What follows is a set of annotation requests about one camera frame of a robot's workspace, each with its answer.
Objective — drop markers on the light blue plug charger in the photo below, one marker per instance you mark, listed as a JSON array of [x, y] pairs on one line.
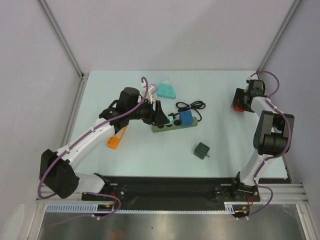
[[171, 119]]

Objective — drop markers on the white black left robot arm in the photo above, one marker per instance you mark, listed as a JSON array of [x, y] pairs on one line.
[[57, 168]]

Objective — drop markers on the green power strip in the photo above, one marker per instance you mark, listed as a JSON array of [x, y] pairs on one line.
[[175, 126]]

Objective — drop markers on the white cable duct rail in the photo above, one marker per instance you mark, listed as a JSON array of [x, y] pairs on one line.
[[103, 209]]

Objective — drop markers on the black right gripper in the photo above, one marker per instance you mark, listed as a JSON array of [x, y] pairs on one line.
[[240, 99]]

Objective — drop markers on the dark green cube socket adapter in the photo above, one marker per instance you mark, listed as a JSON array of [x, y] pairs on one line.
[[201, 150]]

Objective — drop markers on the right aluminium frame post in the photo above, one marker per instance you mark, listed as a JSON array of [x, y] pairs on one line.
[[292, 11]]

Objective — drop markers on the left aluminium frame post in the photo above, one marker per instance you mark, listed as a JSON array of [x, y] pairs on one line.
[[57, 31]]

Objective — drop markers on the aluminium frame post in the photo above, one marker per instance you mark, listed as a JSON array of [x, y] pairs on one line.
[[292, 11], [57, 31]]

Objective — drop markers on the orange power strip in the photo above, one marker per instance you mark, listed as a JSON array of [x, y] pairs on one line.
[[114, 141]]

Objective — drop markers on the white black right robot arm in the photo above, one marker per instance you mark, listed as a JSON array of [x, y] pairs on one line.
[[271, 140]]

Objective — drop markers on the teal mountain-shaped power strip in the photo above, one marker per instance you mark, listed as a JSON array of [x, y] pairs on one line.
[[166, 90]]

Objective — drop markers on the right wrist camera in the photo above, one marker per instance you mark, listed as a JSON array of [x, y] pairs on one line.
[[255, 87]]

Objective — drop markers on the blue cube socket adapter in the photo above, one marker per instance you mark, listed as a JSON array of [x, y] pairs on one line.
[[186, 118]]

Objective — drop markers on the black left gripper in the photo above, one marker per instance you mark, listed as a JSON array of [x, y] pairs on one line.
[[156, 117]]

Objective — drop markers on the red cube socket adapter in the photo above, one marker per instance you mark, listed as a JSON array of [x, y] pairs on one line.
[[238, 108]]

